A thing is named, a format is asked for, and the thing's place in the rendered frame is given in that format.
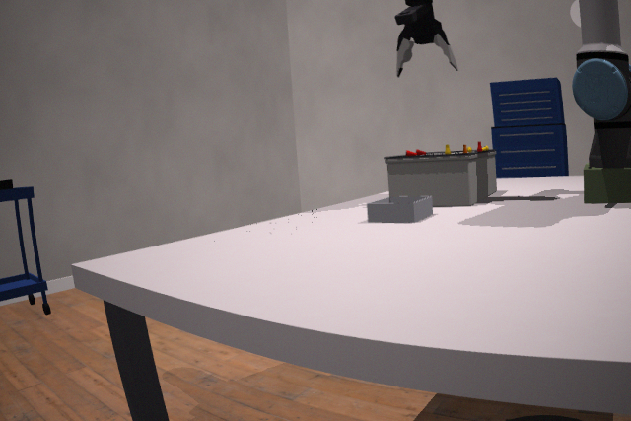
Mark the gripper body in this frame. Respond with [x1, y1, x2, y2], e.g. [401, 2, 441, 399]
[405, 0, 442, 44]

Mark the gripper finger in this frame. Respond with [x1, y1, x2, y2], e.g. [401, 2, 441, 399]
[431, 22, 458, 71]
[396, 26, 414, 78]

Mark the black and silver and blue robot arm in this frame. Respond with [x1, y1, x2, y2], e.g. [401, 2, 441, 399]
[395, 0, 631, 168]

